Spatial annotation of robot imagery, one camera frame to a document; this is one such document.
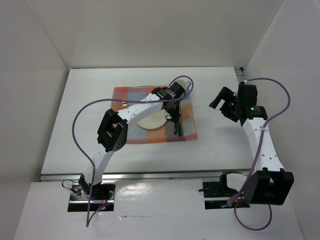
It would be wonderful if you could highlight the light blue mug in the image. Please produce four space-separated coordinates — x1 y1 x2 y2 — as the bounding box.
175 78 193 93

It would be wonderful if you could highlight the gold knife green handle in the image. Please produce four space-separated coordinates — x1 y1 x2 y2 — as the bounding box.
176 118 182 137

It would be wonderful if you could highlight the cream ceramic plate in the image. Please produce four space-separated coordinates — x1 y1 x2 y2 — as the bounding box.
136 109 167 130

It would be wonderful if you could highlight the gold fork green handle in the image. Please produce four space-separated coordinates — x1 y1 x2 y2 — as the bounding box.
121 101 128 109

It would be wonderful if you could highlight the orange blue checkered cloth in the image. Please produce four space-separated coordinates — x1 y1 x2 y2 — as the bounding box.
112 86 198 144

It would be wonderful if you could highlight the gold spoon green handle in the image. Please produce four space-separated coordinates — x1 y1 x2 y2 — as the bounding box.
173 122 179 135

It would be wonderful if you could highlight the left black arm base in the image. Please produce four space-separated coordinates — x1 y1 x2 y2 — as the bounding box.
61 179 116 212

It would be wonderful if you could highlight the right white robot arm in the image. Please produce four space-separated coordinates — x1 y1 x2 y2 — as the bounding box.
209 84 294 205

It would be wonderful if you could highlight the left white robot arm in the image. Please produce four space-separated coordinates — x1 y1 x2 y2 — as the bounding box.
78 82 190 200

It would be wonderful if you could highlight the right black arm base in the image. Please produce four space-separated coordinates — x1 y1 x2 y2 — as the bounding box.
198 181 250 210

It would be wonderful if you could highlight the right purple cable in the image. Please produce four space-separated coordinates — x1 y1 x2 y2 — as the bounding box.
227 77 291 230

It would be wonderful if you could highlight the purple cable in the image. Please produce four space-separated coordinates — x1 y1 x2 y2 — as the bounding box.
227 77 291 230
71 74 195 228

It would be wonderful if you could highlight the aluminium front rail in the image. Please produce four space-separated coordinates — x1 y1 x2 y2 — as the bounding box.
39 168 250 182

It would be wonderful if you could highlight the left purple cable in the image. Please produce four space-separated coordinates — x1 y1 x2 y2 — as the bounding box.
71 74 195 228

